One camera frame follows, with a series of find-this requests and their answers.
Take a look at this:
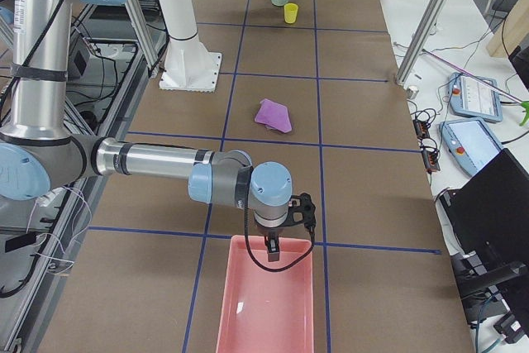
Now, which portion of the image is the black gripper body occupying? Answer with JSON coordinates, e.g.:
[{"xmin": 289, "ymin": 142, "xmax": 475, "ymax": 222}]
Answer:
[{"xmin": 256, "ymin": 223, "xmax": 286, "ymax": 241}]

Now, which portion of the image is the yellow plastic cup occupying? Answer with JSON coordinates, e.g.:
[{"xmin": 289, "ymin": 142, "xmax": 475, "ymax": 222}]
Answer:
[{"xmin": 284, "ymin": 2, "xmax": 298, "ymax": 25}]

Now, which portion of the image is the purple cloth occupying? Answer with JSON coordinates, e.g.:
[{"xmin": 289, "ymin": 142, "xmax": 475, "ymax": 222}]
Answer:
[{"xmin": 254, "ymin": 98, "xmax": 293, "ymax": 133}]

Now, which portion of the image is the pink plastic bin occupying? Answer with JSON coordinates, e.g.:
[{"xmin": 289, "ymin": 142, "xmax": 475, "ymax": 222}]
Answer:
[{"xmin": 216, "ymin": 235, "xmax": 314, "ymax": 352}]

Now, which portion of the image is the black laptop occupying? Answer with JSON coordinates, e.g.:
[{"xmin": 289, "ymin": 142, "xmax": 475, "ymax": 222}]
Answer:
[{"xmin": 439, "ymin": 149, "xmax": 528, "ymax": 271}]

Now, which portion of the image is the near blue teach pendant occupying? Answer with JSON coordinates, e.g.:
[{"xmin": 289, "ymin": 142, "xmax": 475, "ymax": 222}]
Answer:
[{"xmin": 439, "ymin": 117, "xmax": 503, "ymax": 176}]

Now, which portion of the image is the blue teach pendant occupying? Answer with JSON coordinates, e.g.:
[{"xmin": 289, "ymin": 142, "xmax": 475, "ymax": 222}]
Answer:
[
  {"xmin": 448, "ymin": 73, "xmax": 503, "ymax": 123},
  {"xmin": 439, "ymin": 117, "xmax": 503, "ymax": 176}
]

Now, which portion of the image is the far blue teach pendant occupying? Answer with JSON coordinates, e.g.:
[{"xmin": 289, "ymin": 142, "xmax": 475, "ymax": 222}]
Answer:
[{"xmin": 448, "ymin": 73, "xmax": 503, "ymax": 123}]

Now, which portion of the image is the grabber reaching stick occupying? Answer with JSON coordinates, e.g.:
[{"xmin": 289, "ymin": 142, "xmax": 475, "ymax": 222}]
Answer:
[{"xmin": 422, "ymin": 49, "xmax": 529, "ymax": 126}]

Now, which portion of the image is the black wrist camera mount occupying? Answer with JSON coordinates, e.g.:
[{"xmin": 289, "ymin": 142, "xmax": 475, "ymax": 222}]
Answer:
[{"xmin": 284, "ymin": 193, "xmax": 317, "ymax": 233}]

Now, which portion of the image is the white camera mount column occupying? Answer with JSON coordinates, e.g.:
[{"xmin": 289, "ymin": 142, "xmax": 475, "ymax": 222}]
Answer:
[{"xmin": 159, "ymin": 0, "xmax": 222, "ymax": 93}]

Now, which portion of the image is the aluminium frame post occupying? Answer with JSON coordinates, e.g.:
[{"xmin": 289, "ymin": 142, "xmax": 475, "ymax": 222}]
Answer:
[{"xmin": 395, "ymin": 0, "xmax": 446, "ymax": 86}]

